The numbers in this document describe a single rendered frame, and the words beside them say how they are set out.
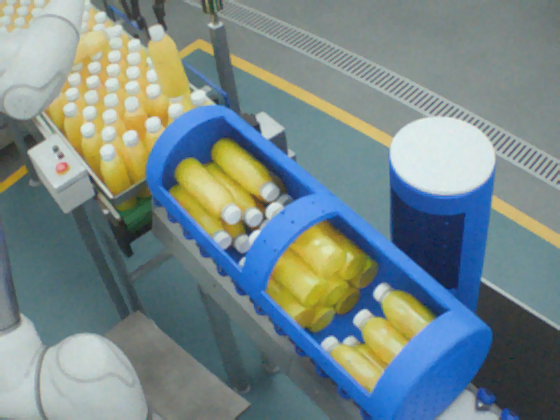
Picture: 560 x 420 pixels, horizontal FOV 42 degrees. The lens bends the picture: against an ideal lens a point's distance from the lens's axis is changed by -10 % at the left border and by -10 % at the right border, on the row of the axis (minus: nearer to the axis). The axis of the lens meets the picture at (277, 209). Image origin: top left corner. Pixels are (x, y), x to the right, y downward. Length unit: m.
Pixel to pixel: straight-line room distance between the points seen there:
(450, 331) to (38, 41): 0.88
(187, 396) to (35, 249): 1.93
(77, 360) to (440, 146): 1.08
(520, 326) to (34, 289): 1.96
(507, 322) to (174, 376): 1.41
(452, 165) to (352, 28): 2.34
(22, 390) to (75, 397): 0.12
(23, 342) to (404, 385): 0.71
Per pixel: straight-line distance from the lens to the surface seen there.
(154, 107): 2.21
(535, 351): 2.70
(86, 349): 1.42
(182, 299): 3.07
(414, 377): 1.40
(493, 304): 2.79
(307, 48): 4.09
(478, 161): 1.98
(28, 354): 1.48
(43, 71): 1.22
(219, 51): 2.44
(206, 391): 1.65
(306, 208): 1.61
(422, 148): 2.00
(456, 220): 2.37
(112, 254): 2.65
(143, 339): 1.75
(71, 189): 2.05
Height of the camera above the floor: 2.43
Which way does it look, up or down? 48 degrees down
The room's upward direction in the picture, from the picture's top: 10 degrees counter-clockwise
